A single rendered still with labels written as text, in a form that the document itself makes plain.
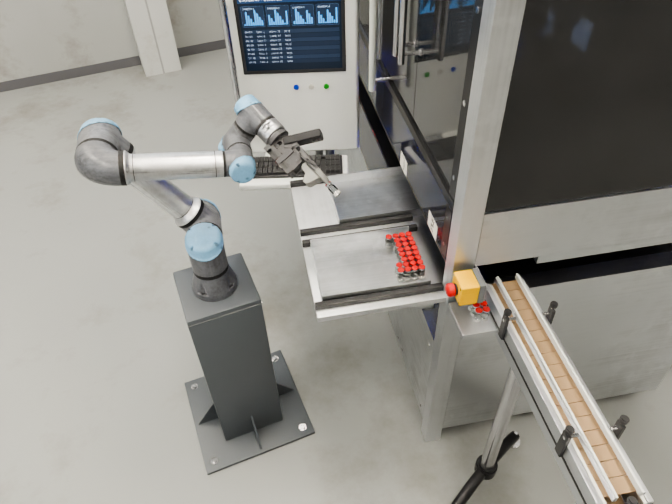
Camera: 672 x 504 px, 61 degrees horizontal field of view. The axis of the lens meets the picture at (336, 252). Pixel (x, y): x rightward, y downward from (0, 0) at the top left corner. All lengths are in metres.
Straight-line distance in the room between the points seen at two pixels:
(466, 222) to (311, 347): 1.38
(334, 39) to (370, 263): 0.89
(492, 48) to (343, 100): 1.18
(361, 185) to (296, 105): 0.46
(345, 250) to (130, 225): 1.96
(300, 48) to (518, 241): 1.13
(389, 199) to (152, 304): 1.49
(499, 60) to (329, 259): 0.88
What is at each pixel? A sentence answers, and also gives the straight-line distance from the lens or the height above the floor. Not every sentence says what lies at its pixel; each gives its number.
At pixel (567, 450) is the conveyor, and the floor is 0.93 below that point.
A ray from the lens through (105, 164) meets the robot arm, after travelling 1.64.
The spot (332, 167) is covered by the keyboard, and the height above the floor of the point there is 0.83.
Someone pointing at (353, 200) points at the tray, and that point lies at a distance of 2.10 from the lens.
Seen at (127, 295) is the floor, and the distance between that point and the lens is 3.18.
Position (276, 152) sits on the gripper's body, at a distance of 1.68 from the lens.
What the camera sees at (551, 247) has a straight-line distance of 1.76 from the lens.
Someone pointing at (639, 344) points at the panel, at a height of 0.45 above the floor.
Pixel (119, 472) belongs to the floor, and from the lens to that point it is 2.60.
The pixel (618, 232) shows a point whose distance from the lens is 1.85.
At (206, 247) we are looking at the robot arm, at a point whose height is 1.01.
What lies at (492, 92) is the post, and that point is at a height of 1.57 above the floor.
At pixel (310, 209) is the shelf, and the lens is 2.07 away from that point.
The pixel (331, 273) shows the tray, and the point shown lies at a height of 0.88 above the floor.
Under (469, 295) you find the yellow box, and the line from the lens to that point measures 1.63.
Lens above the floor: 2.19
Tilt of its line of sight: 44 degrees down
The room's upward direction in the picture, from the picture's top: 2 degrees counter-clockwise
